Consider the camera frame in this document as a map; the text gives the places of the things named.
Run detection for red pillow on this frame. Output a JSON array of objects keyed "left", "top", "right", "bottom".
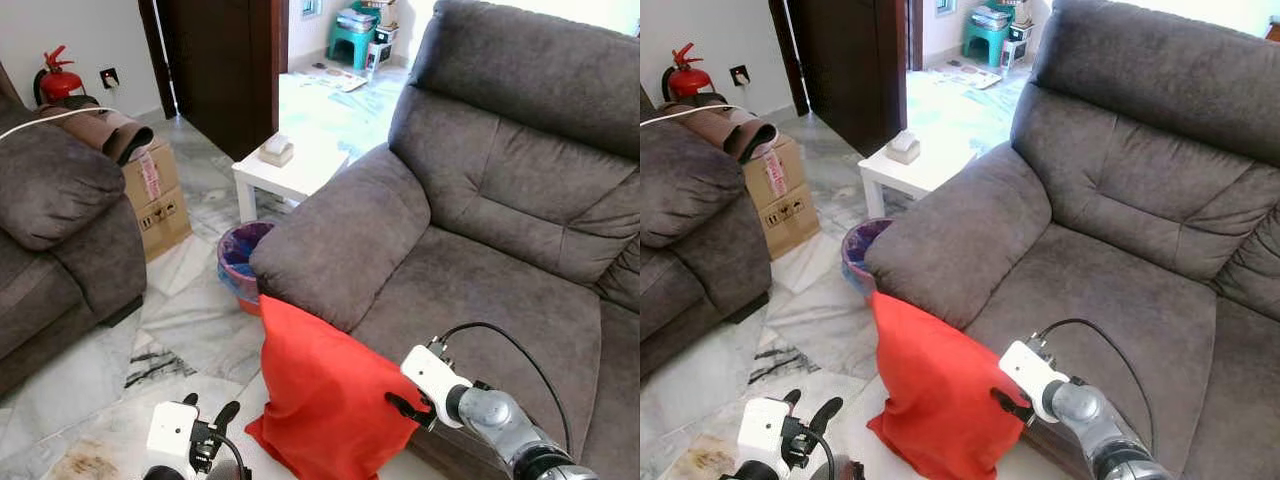
[
  {"left": 867, "top": 290, "right": 1027, "bottom": 480},
  {"left": 245, "top": 294, "right": 428, "bottom": 480}
]

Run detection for small grey fabric sofa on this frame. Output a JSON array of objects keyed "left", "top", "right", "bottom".
[
  {"left": 640, "top": 85, "right": 774, "bottom": 381},
  {"left": 0, "top": 62, "right": 149, "bottom": 397}
]

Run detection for large grey fabric sofa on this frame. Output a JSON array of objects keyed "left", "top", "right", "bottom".
[
  {"left": 249, "top": 0, "right": 641, "bottom": 480},
  {"left": 864, "top": 0, "right": 1280, "bottom": 480}
]

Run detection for waste bin with purple bag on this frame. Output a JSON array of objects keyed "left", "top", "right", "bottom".
[
  {"left": 216, "top": 220, "right": 277, "bottom": 317},
  {"left": 841, "top": 217, "right": 895, "bottom": 299}
]

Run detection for brown cardboard box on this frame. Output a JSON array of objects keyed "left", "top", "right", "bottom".
[
  {"left": 742, "top": 134, "right": 822, "bottom": 261},
  {"left": 122, "top": 138, "right": 194, "bottom": 264}
]

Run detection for white square side table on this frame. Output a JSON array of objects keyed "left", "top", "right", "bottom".
[
  {"left": 857, "top": 128, "right": 978, "bottom": 220},
  {"left": 231, "top": 134, "right": 352, "bottom": 224}
]

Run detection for beige tissue box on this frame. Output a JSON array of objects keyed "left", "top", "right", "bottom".
[
  {"left": 883, "top": 129, "right": 922, "bottom": 166},
  {"left": 257, "top": 132, "right": 296, "bottom": 169}
]

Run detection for brown rolled mat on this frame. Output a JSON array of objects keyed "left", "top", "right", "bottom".
[
  {"left": 658, "top": 99, "right": 779, "bottom": 164},
  {"left": 38, "top": 103, "right": 155, "bottom": 167}
]

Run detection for printed paper sheets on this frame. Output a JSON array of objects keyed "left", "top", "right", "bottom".
[
  {"left": 924, "top": 61, "right": 1002, "bottom": 92},
  {"left": 299, "top": 64, "right": 370, "bottom": 94}
]

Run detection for dark wooden door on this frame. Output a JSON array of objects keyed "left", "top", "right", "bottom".
[
  {"left": 138, "top": 0, "right": 292, "bottom": 162},
  {"left": 768, "top": 0, "right": 924, "bottom": 157}
]

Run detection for red fire extinguisher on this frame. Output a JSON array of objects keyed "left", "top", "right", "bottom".
[
  {"left": 661, "top": 42, "right": 714, "bottom": 102},
  {"left": 34, "top": 44, "right": 87, "bottom": 107}
]

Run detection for small white box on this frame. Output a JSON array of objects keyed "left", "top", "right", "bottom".
[
  {"left": 999, "top": 22, "right": 1033, "bottom": 71},
  {"left": 364, "top": 25, "right": 398, "bottom": 73}
]

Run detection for green plastic stool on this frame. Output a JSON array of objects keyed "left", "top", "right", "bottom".
[
  {"left": 961, "top": 20, "right": 1012, "bottom": 69},
  {"left": 327, "top": 22, "right": 377, "bottom": 72}
]

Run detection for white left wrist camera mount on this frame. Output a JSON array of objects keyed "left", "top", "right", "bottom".
[
  {"left": 736, "top": 397, "right": 792, "bottom": 471},
  {"left": 146, "top": 401, "right": 200, "bottom": 472}
]

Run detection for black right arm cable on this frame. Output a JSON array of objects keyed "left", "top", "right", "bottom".
[
  {"left": 438, "top": 321, "right": 573, "bottom": 453},
  {"left": 1034, "top": 317, "right": 1158, "bottom": 453}
]

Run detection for thin white cable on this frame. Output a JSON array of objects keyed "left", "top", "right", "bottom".
[
  {"left": 0, "top": 106, "right": 113, "bottom": 142},
  {"left": 640, "top": 103, "right": 747, "bottom": 129}
]

